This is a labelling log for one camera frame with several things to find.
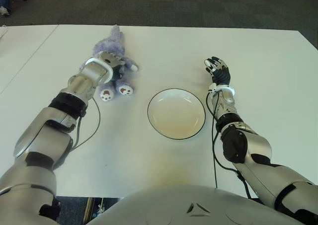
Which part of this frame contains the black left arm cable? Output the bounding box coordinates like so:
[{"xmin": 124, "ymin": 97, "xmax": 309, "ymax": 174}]
[{"xmin": 73, "ymin": 97, "xmax": 101, "ymax": 150}]

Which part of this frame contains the grey robot torso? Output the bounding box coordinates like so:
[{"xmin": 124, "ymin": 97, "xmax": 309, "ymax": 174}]
[{"xmin": 86, "ymin": 184, "xmax": 306, "ymax": 225}]

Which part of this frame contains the white plate black rim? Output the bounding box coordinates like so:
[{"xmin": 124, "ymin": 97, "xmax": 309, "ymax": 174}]
[{"xmin": 147, "ymin": 88, "xmax": 207, "ymax": 140}]

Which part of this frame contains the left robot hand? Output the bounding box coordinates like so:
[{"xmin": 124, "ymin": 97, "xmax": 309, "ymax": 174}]
[{"xmin": 98, "ymin": 50, "xmax": 127, "ymax": 81}]

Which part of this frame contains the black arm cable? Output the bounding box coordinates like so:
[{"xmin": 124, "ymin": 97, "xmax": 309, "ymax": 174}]
[
  {"xmin": 73, "ymin": 97, "xmax": 101, "ymax": 150},
  {"xmin": 206, "ymin": 92, "xmax": 252, "ymax": 200}
]

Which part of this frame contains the metal frame under table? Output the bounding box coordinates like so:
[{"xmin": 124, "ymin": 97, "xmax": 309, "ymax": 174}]
[{"xmin": 83, "ymin": 197, "xmax": 124, "ymax": 218}]

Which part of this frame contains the purple plush bunny doll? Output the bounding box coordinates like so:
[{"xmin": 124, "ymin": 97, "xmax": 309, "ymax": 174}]
[{"xmin": 79, "ymin": 25, "xmax": 140, "ymax": 102}]

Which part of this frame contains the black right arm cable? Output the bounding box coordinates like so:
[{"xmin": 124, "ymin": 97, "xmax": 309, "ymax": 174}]
[{"xmin": 206, "ymin": 92, "xmax": 252, "ymax": 200}]

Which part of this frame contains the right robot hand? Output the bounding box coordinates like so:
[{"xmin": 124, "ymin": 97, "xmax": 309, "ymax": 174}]
[{"xmin": 204, "ymin": 56, "xmax": 232, "ymax": 86}]

